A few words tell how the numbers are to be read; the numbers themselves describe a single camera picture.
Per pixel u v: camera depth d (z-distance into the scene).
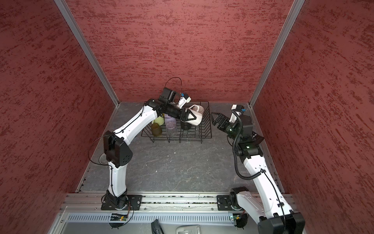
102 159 0.89
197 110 0.84
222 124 0.63
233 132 0.60
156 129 0.94
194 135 1.00
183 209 0.73
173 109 0.72
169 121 0.97
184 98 0.76
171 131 0.93
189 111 0.74
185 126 0.98
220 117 0.63
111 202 0.68
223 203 0.74
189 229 0.65
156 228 0.67
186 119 0.73
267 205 0.40
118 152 0.49
